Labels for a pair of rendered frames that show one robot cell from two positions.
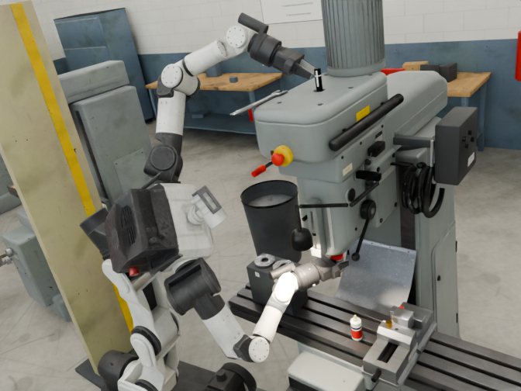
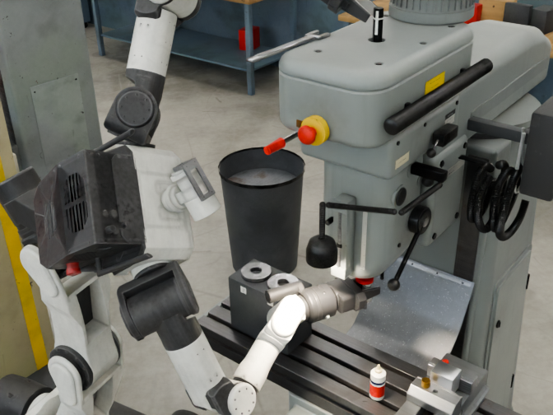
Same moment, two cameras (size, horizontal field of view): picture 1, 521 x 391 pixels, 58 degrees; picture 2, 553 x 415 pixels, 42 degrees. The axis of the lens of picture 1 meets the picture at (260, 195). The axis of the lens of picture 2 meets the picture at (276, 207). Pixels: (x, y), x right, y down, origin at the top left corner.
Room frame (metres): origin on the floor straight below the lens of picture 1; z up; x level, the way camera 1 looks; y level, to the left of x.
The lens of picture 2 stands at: (-0.03, 0.08, 2.34)
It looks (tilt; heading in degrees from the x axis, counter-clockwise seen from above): 30 degrees down; 356
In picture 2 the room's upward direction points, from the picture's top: 1 degrees counter-clockwise
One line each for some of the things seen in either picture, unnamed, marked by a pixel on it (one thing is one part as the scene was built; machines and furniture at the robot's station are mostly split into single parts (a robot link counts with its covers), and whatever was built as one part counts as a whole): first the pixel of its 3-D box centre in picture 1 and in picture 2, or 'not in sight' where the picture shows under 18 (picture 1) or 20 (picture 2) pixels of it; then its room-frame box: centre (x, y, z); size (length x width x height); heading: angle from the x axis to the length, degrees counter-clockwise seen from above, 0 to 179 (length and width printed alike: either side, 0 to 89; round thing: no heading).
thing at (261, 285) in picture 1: (277, 282); (270, 304); (1.67, 0.00, 1.04); 0.22 x 0.12 x 0.20; 47
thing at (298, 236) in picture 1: (301, 237); (322, 248); (1.31, -0.11, 1.47); 0.07 x 0.07 x 0.06
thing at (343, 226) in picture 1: (332, 206); (369, 208); (1.47, -0.24, 1.47); 0.21 x 0.19 x 0.32; 48
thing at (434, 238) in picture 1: (405, 271); (451, 308); (1.93, -0.66, 0.78); 0.50 x 0.46 x 1.56; 138
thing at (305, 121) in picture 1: (324, 112); (378, 73); (1.48, -0.25, 1.81); 0.47 x 0.26 x 0.16; 138
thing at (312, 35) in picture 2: (259, 102); (288, 45); (1.44, -0.05, 1.89); 0.24 x 0.04 x 0.01; 135
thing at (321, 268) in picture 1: (317, 271); (334, 298); (1.43, -0.16, 1.23); 0.13 x 0.12 x 0.10; 23
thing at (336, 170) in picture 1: (332, 147); (382, 123); (1.50, -0.27, 1.68); 0.34 x 0.24 x 0.10; 138
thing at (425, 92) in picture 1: (388, 110); (465, 77); (1.84, -0.58, 1.66); 0.80 x 0.23 x 0.20; 138
